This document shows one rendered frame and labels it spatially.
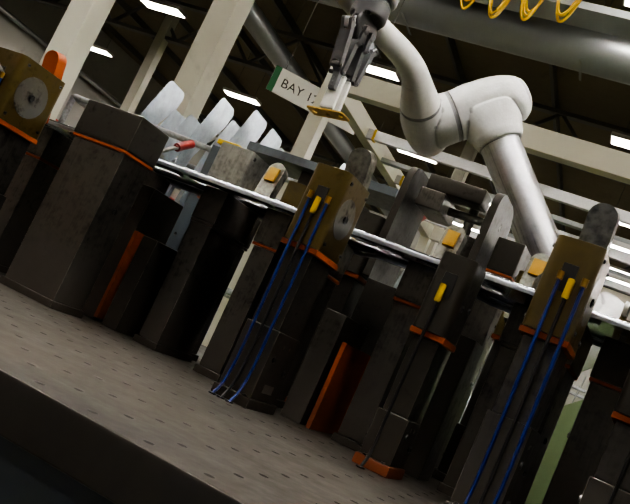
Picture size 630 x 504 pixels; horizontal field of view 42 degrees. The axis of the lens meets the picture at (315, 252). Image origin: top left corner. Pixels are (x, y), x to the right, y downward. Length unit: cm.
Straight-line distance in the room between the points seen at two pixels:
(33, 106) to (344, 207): 64
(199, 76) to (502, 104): 724
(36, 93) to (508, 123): 111
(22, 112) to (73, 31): 360
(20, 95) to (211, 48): 779
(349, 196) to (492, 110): 99
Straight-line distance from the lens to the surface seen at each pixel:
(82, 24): 510
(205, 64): 919
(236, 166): 160
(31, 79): 151
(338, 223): 113
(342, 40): 159
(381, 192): 164
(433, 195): 148
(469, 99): 208
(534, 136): 768
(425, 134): 207
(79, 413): 58
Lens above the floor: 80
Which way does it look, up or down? 7 degrees up
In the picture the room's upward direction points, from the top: 24 degrees clockwise
